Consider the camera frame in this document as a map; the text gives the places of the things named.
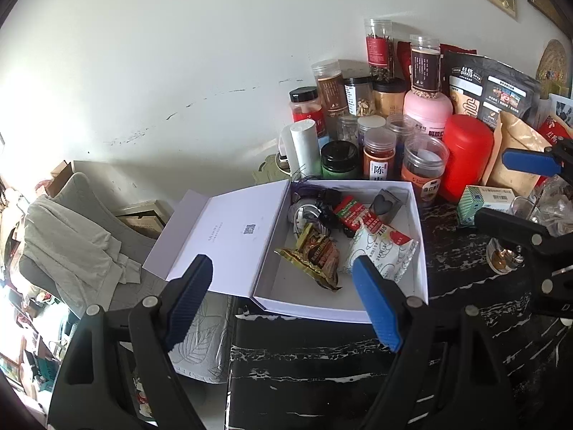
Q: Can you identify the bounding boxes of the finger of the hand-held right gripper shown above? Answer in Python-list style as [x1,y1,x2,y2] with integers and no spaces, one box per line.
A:
[501,137,573,176]
[475,208,573,278]

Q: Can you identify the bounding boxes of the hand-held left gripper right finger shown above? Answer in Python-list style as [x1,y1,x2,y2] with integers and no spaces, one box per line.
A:
[352,255,529,430]

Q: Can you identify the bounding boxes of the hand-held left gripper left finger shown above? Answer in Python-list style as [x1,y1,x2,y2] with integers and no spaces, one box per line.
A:
[47,254,215,430]

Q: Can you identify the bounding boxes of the white leaf-print packet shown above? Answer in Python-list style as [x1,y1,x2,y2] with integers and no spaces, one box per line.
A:
[342,226,419,284]

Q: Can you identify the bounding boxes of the white cardboard box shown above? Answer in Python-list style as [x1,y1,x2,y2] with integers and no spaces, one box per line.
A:
[142,179,429,323]

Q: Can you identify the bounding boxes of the brown green snack packet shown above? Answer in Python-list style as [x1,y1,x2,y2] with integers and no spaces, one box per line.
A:
[275,224,343,293]

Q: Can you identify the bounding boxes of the red snack packet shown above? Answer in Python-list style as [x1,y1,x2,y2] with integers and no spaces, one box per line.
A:
[333,195,413,248]

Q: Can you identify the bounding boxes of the small metal tin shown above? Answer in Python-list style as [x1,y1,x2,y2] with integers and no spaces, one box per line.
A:
[369,189,406,225]

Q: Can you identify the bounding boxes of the white cable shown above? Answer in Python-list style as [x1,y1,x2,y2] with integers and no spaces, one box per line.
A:
[289,201,323,234]

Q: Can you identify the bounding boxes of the black polka dot hair tie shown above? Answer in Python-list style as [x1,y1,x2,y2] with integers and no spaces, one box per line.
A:
[313,188,343,230]

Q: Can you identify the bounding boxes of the kraft paper bag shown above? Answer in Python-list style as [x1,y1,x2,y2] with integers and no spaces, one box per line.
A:
[486,111,553,198]

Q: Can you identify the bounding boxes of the gold spoon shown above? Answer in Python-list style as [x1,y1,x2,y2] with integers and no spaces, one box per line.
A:
[490,244,524,274]

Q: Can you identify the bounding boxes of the glass mug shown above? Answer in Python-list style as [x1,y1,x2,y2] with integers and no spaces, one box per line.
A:
[486,195,560,274]

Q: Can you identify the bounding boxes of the teal white medicine box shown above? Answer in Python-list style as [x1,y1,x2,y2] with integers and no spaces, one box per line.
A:
[457,185,515,225]

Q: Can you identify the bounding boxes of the red printed packet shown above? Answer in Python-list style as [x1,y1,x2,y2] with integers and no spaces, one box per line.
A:
[535,114,573,153]

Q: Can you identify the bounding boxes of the clear plastic bag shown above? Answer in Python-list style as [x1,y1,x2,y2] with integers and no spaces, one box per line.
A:
[533,175,573,234]

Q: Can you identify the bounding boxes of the red canister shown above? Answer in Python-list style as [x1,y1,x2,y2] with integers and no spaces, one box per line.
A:
[439,114,494,203]

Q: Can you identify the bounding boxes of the white printed paper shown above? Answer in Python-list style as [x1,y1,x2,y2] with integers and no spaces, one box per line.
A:
[548,94,573,126]

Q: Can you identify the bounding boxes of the black stand-up pouch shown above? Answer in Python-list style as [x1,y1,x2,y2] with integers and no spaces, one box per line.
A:
[441,51,542,133]

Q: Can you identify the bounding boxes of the woven round ornament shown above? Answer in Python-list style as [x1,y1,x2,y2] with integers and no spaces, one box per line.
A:
[535,39,570,99]

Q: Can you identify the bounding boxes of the clear jar orange label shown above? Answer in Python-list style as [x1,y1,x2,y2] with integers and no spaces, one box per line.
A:
[400,134,449,207]

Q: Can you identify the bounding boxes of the pink jar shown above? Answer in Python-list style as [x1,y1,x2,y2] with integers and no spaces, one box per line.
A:
[403,90,454,142]

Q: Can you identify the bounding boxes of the white cloth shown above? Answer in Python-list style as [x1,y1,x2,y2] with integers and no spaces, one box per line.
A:
[24,197,144,319]

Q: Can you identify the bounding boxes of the red bag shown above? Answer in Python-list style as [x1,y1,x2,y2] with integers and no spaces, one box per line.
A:
[396,41,477,82]

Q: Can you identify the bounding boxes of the grey chair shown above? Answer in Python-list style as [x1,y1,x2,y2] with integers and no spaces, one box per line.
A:
[20,172,233,383]

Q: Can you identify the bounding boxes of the tall jar dark label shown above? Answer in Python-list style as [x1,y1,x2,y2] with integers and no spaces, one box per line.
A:
[409,35,443,97]

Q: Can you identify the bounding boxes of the clear jar red contents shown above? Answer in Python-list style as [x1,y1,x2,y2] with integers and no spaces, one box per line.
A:
[362,129,398,181]

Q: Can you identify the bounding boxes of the dark green jar black lid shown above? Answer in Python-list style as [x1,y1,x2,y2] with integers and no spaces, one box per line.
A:
[320,141,360,179]

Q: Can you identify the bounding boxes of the pale green cloth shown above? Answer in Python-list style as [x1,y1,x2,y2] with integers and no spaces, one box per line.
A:
[252,154,292,184]

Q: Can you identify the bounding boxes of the yellow jar black lid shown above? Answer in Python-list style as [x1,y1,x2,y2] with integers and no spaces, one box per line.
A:
[372,78,407,117]

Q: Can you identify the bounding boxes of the small clear jar white lid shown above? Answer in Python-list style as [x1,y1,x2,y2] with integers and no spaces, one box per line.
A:
[357,115,388,144]

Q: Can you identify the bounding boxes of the white roll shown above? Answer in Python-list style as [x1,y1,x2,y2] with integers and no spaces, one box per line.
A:
[290,119,323,177]

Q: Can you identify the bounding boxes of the black lid jar white label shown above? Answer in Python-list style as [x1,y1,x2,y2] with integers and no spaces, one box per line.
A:
[344,76,374,119]

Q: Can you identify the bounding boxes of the tall tube jar red label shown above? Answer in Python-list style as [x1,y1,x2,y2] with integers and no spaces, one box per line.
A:
[363,19,395,77]

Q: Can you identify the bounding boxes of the red spice jar black lid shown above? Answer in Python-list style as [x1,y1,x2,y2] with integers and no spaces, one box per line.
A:
[289,87,327,137]

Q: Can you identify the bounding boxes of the clear jar brown label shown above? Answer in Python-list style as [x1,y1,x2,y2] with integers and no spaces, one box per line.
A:
[312,60,347,117]

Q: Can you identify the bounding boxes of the wooden frame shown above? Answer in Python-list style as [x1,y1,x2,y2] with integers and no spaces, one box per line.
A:
[117,201,174,239]

